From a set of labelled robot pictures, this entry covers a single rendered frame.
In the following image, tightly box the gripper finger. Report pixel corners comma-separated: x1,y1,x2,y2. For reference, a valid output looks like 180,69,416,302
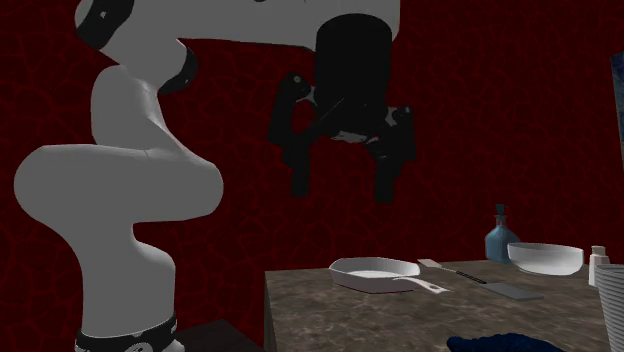
367,105,418,205
267,72,334,199

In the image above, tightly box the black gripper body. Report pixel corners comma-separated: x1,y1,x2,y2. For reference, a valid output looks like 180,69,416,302
311,12,394,144

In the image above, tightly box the white frying pan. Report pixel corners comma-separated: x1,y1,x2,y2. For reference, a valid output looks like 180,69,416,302
328,256,450,296

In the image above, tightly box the blue glass bottle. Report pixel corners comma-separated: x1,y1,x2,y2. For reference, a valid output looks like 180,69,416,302
484,204,522,265

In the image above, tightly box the brown marbled table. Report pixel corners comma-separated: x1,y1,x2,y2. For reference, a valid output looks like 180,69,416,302
264,259,624,352

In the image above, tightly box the white bowl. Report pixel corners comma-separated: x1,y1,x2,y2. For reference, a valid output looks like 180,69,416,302
506,241,585,277

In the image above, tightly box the dark robot stand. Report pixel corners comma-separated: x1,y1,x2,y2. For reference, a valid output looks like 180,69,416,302
172,318,267,352

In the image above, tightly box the dark blue rounded object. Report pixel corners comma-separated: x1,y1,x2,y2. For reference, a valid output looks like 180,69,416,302
445,332,568,352

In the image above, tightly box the small white bottle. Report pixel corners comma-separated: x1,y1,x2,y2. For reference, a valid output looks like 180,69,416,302
587,245,611,288

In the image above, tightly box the white ribbed container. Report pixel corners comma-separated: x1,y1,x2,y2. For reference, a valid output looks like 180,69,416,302
594,263,624,352

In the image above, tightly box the grey spatula with black handle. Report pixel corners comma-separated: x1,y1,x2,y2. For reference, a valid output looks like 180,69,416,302
417,257,545,302

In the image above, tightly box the blue wall picture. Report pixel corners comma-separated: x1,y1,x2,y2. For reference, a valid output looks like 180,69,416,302
610,50,624,170

